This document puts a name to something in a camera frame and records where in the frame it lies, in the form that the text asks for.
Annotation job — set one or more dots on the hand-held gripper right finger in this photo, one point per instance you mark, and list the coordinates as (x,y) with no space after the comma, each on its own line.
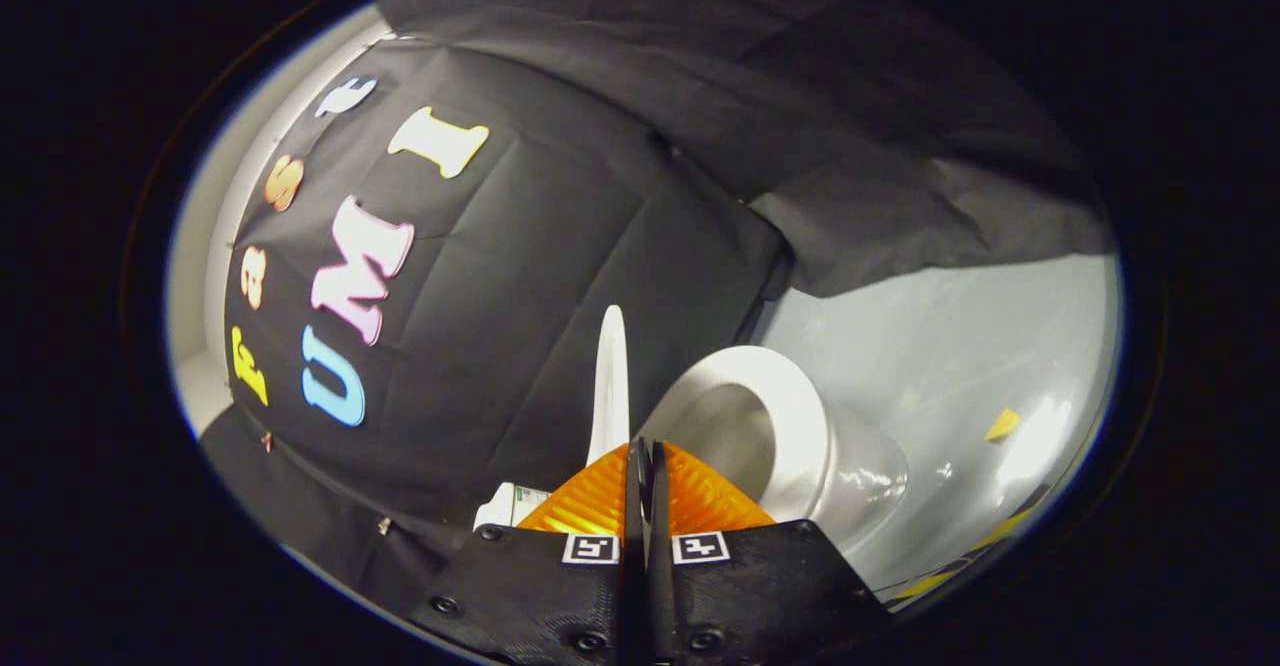
(740,586)

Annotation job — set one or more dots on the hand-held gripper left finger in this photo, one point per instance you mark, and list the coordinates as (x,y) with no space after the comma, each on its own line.
(545,586)

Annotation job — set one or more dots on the white toilet lid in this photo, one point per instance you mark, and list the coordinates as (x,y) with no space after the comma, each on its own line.
(610,386)

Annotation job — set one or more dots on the white toilet bowl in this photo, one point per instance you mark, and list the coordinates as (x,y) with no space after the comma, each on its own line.
(865,486)

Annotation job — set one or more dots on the yellow black floor tape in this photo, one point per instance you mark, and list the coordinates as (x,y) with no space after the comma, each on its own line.
(935,581)

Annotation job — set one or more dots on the small yellow tape piece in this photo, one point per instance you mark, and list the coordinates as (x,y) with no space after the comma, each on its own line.
(1002,424)

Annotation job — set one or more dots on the black backdrop cloth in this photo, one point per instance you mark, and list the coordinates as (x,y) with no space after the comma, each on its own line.
(520,246)

